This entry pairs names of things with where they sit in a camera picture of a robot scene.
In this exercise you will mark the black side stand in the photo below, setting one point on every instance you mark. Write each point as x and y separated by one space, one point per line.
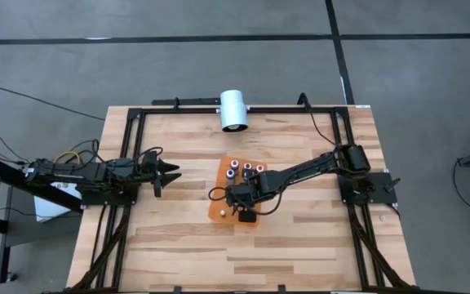
14 179

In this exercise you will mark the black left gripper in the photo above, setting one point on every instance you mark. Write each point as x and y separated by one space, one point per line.
156 179

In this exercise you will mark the red food coloring bottle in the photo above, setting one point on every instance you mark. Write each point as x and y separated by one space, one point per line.
247 166

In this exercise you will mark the black flat bar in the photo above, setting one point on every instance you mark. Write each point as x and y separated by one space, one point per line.
186 101

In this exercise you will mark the orange food coloring bottle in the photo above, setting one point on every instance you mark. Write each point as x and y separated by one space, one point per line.
260 168

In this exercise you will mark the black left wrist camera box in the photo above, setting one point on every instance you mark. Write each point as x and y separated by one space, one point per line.
150 159

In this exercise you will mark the white box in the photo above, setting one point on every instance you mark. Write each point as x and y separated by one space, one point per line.
51 208

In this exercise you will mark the orange translucent plastic bin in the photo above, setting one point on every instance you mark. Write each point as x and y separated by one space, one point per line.
218 196

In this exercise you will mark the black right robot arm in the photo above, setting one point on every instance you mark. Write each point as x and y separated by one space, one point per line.
300 169

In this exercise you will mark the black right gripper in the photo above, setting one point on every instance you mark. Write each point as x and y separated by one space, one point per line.
245 194

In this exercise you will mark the green food coloring bottle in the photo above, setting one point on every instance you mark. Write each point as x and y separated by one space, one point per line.
245 173

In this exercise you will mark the black food coloring bottle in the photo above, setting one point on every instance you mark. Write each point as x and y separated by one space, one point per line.
230 174

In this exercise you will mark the black metal table frame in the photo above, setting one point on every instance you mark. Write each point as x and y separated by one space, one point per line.
280 110

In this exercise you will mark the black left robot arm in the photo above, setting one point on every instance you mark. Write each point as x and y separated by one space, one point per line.
76 171

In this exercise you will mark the pink food coloring bottle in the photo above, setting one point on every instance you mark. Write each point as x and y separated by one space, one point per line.
234 164

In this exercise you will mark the white cylindrical spotlight lamp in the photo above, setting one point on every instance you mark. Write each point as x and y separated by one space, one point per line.
234 108

